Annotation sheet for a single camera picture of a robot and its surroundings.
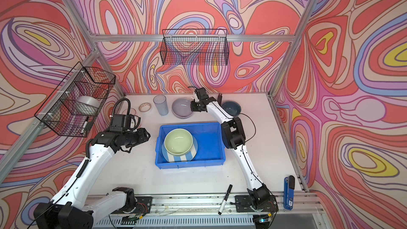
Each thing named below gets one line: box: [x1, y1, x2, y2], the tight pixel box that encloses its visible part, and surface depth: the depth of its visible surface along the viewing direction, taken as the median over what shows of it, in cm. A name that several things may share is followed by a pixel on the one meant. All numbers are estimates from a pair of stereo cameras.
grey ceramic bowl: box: [171, 98, 193, 120], surface depth 109 cm
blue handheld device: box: [283, 175, 296, 211], surface depth 75 cm
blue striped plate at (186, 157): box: [161, 136, 199, 164], surface depth 86 cm
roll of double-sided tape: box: [138, 102, 152, 113], surface depth 113 cm
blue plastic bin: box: [155, 122, 226, 169], surface depth 90 cm
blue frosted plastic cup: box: [152, 94, 169, 117], surface depth 103 cm
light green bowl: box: [164, 128, 194, 156], surface depth 88 cm
